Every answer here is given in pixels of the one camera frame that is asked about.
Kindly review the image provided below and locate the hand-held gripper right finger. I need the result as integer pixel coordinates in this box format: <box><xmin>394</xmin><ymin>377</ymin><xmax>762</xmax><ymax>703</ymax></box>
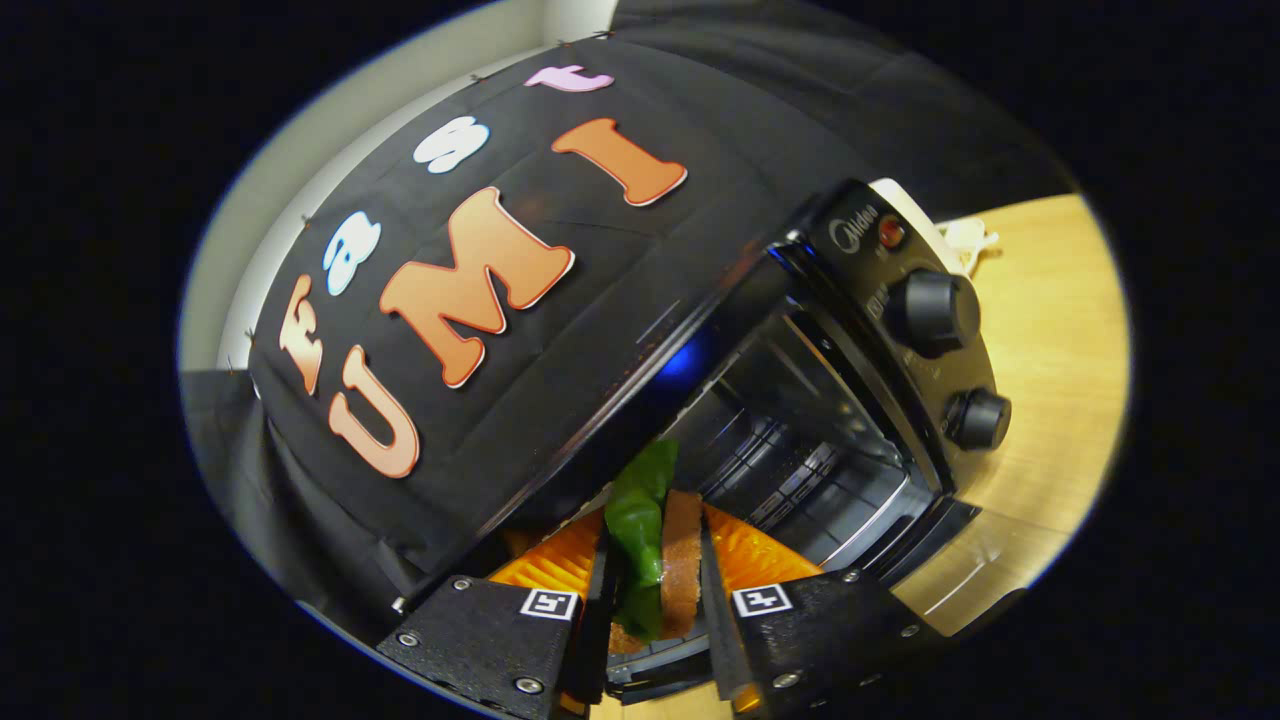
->
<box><xmin>698</xmin><ymin>503</ymin><xmax>949</xmax><ymax>717</ymax></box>

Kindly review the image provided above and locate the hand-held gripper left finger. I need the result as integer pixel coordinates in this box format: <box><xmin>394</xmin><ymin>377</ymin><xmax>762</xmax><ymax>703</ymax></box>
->
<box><xmin>375</xmin><ymin>505</ymin><xmax>616</xmax><ymax>720</ymax></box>

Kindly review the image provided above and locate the bread slice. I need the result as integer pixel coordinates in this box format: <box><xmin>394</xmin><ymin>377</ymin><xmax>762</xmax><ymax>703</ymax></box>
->
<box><xmin>660</xmin><ymin>488</ymin><xmax>706</xmax><ymax>639</ymax></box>

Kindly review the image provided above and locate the green lettuce leaf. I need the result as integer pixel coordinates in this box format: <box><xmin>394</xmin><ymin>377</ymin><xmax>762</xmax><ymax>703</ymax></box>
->
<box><xmin>603</xmin><ymin>438</ymin><xmax>681</xmax><ymax>643</ymax></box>

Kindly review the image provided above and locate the black toaster oven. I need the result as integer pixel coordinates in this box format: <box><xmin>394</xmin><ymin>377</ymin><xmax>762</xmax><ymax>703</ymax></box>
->
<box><xmin>400</xmin><ymin>178</ymin><xmax>1061</xmax><ymax>706</ymax></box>

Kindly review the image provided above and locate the white pop-up toaster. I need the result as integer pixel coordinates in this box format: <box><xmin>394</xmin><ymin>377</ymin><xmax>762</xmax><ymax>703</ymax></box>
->
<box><xmin>868</xmin><ymin>177</ymin><xmax>966</xmax><ymax>276</ymax></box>

